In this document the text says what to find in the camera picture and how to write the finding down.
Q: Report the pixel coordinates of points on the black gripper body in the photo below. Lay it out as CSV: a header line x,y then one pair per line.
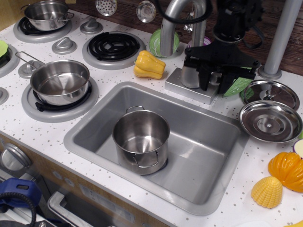
x,y
222,57

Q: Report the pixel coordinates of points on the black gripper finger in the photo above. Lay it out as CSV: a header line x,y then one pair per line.
x,y
226,81
205,73

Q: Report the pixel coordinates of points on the silver faucet lever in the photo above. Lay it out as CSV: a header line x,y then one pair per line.
x,y
215,78

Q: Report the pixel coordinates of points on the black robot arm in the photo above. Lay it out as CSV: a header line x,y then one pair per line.
x,y
234,19

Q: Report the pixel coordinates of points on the green toy bitter gourd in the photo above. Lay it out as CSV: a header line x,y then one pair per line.
x,y
238,85

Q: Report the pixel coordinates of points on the silver toy faucet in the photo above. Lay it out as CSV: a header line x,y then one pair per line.
x,y
185,81

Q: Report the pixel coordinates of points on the purple toy onion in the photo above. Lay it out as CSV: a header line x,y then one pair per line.
x,y
207,41

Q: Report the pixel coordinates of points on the steel lid with knob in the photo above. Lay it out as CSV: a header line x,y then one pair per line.
x,y
270,90

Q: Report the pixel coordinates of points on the grey support pole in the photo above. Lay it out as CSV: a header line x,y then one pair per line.
x,y
271,69

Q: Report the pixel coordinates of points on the yellow toy bell pepper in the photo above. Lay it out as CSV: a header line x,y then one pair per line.
x,y
148,66

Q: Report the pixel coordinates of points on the steel upturned lid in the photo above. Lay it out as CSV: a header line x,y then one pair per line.
x,y
271,121

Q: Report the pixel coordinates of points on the green toy cabbage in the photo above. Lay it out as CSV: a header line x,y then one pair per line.
x,y
154,43

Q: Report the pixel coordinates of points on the grey toy sink basin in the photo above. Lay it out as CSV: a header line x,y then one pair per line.
x,y
182,153

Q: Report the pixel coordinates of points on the steel pot in sink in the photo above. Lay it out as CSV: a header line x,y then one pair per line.
x,y
141,140

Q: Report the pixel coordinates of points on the hanging steel ladle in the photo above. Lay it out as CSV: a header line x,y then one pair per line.
x,y
146,11

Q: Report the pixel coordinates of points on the purple white toy eggplant slice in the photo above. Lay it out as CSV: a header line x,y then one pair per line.
x,y
298,147

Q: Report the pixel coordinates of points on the black coil burner centre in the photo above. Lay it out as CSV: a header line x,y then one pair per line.
x,y
112,50

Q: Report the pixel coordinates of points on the orange toy pumpkin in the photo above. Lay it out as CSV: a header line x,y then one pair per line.
x,y
287,167

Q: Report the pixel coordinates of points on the hanging perforated steel skimmer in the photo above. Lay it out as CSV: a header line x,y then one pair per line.
x,y
106,7

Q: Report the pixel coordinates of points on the yellow toy corn piece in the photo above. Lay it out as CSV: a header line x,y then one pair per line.
x,y
267,192

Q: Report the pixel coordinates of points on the grey stove knob rear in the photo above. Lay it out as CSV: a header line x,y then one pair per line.
x,y
91,27

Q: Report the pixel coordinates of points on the grey stove knob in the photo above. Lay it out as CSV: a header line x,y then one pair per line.
x,y
64,46
91,27
26,70

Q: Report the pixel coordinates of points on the grey stove knob middle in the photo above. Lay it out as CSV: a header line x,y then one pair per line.
x,y
64,46

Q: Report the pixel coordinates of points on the burner under saucepan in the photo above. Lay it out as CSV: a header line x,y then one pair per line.
x,y
32,106

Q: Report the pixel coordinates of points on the grey stove knob front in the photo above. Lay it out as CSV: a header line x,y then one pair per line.
x,y
26,70

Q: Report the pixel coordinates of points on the burner at left edge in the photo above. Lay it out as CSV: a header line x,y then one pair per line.
x,y
8,66

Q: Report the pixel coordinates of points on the grey stove knob left edge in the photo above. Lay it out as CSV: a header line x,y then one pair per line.
x,y
3,95

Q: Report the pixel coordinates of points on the green toy leaf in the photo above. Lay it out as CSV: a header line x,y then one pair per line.
x,y
3,48

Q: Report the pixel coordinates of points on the grey oven dial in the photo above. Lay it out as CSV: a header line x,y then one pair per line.
x,y
14,159

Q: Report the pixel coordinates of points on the steel saucepan with handle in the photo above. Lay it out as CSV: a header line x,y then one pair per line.
x,y
61,82

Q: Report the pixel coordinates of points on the steel two-handled pan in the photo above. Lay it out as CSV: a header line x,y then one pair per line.
x,y
47,15

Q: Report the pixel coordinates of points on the burner under two-handled pan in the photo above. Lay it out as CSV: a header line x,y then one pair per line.
x,y
26,32

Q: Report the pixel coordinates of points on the oven door handle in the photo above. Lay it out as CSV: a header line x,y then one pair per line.
x,y
72,209

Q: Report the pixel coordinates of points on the blue clamp with cable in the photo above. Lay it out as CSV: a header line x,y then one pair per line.
x,y
20,193

